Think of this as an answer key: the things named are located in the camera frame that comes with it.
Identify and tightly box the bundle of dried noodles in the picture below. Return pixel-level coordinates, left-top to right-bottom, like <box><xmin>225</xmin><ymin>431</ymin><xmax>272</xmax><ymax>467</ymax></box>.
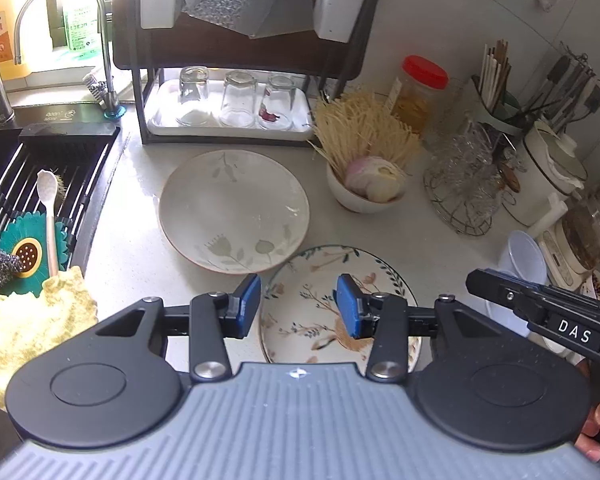
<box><xmin>307</xmin><ymin>87</ymin><xmax>424</xmax><ymax>174</ymax></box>

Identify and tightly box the white bowl with onion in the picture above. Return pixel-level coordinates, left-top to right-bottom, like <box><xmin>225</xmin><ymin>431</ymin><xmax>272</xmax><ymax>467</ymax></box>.
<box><xmin>326</xmin><ymin>160</ymin><xmax>409</xmax><ymax>214</ymax></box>

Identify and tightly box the curved steel faucet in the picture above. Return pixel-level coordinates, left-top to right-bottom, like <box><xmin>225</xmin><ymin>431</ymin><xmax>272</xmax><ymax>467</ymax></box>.
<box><xmin>14</xmin><ymin>0</ymin><xmax>126</xmax><ymax>121</ymax></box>

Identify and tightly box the bunch of chopsticks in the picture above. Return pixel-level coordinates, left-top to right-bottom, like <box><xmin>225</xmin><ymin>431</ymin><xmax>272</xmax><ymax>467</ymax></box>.
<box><xmin>481</xmin><ymin>39</ymin><xmax>514</xmax><ymax>111</ymax></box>

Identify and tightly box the amber glass cup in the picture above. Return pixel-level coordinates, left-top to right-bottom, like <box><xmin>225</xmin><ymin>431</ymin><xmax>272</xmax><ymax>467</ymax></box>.
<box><xmin>497</xmin><ymin>157</ymin><xmax>522</xmax><ymax>195</ymax></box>

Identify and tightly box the white drip tray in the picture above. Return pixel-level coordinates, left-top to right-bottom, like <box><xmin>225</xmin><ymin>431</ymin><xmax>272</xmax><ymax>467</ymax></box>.
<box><xmin>145</xmin><ymin>77</ymin><xmax>316</xmax><ymax>143</ymax></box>

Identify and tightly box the row of black hanging utensils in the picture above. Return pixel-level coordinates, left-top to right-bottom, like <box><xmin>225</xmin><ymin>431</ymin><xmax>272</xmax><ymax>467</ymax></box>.
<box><xmin>522</xmin><ymin>42</ymin><xmax>600</xmax><ymax>134</ymax></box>

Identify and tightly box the cream leaf print plate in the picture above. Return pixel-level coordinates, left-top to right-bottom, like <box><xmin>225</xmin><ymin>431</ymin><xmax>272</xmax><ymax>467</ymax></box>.
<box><xmin>158</xmin><ymin>150</ymin><xmax>311</xmax><ymax>275</ymax></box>

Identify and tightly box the red lid plastic jar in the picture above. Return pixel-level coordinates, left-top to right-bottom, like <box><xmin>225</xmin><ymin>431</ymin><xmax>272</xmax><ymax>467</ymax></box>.
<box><xmin>387</xmin><ymin>55</ymin><xmax>450</xmax><ymax>136</ymax></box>

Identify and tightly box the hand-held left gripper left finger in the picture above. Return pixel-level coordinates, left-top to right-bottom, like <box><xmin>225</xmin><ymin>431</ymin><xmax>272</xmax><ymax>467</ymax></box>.
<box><xmin>95</xmin><ymin>274</ymin><xmax>262</xmax><ymax>383</ymax></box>

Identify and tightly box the glass kettle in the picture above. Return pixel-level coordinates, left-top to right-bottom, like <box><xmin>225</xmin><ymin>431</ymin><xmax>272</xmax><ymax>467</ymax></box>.
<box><xmin>560</xmin><ymin>165</ymin><xmax>600</xmax><ymax>274</ymax></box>

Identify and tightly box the black sink drain rack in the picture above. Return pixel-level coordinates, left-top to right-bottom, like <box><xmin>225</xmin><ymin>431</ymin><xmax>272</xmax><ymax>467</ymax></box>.
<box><xmin>0</xmin><ymin>122</ymin><xmax>122</xmax><ymax>281</ymax></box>

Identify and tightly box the white plastic spoon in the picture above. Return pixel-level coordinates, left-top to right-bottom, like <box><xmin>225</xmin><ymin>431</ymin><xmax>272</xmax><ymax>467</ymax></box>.
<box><xmin>36</xmin><ymin>169</ymin><xmax>64</xmax><ymax>279</ymax></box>

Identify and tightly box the cut onion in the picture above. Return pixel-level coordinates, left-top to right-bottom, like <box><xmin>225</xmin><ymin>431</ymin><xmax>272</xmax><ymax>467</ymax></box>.
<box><xmin>345</xmin><ymin>156</ymin><xmax>407</xmax><ymax>204</ymax></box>

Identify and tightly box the floral print plate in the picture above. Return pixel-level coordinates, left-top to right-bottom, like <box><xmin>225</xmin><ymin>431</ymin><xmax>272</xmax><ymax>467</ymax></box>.
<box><xmin>258</xmin><ymin>245</ymin><xmax>423</xmax><ymax>377</ymax></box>

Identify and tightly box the cream kettle base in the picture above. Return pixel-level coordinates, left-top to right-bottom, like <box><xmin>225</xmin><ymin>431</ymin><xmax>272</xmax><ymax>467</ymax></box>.
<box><xmin>536</xmin><ymin>220</ymin><xmax>600</xmax><ymax>292</ymax></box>

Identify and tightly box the yellow cloth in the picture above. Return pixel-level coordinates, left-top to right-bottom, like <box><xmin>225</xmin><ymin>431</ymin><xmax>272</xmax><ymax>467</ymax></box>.
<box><xmin>0</xmin><ymin>266</ymin><xmax>100</xmax><ymax>411</ymax></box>

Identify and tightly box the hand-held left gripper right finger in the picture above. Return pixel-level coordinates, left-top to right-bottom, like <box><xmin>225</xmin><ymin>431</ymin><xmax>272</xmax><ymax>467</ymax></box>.
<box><xmin>336</xmin><ymin>274</ymin><xmax>505</xmax><ymax>381</ymax></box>

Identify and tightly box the sunflower shaped mat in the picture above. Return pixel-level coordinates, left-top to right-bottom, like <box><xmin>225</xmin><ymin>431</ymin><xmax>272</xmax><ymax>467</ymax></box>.
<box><xmin>0</xmin><ymin>212</ymin><xmax>74</xmax><ymax>297</ymax></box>

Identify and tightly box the green bottle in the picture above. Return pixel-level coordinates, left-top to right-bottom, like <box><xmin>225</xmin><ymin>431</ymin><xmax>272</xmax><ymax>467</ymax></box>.
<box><xmin>62</xmin><ymin>0</ymin><xmax>104</xmax><ymax>62</ymax></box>

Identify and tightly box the green chopstick holder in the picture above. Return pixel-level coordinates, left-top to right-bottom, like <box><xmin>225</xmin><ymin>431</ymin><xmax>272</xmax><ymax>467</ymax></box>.
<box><xmin>472</xmin><ymin>75</ymin><xmax>531</xmax><ymax>137</ymax></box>

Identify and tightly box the translucent white plastic bowl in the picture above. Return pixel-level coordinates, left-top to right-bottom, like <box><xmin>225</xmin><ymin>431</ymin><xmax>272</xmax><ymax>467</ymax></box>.
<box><xmin>486</xmin><ymin>230</ymin><xmax>549</xmax><ymax>338</ymax></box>

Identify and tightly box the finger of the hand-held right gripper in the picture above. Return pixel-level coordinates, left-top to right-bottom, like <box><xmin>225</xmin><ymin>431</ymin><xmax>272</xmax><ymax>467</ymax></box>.
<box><xmin>466</xmin><ymin>268</ymin><xmax>600</xmax><ymax>362</ymax></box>

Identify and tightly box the black sink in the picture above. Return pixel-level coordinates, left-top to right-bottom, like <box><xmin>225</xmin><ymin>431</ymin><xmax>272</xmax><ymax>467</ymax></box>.
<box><xmin>0</xmin><ymin>102</ymin><xmax>132</xmax><ymax>281</ymax></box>

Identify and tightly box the wire cup rack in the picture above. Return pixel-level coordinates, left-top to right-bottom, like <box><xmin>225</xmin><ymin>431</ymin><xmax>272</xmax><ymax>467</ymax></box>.
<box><xmin>424</xmin><ymin>160</ymin><xmax>501</xmax><ymax>237</ymax></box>

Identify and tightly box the white electric pot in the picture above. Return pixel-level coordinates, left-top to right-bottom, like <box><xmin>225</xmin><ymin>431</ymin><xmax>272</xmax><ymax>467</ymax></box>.
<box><xmin>500</xmin><ymin>120</ymin><xmax>589</xmax><ymax>229</ymax></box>

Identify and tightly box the clear drinking glass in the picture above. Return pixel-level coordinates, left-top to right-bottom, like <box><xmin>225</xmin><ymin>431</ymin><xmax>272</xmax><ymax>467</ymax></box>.
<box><xmin>176</xmin><ymin>66</ymin><xmax>216</xmax><ymax>127</ymax></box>
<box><xmin>257</xmin><ymin>75</ymin><xmax>295</xmax><ymax>131</ymax></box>
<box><xmin>219</xmin><ymin>71</ymin><xmax>259</xmax><ymax>128</ymax></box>

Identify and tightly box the dark dish rack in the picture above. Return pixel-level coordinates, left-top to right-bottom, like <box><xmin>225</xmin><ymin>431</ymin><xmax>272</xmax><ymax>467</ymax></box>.
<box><xmin>112</xmin><ymin>0</ymin><xmax>394</xmax><ymax>144</ymax></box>

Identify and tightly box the wire rack with glass cups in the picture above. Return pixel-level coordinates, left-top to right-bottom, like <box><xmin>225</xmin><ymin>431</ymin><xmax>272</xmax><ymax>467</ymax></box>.
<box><xmin>425</xmin><ymin>120</ymin><xmax>512</xmax><ymax>221</ymax></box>

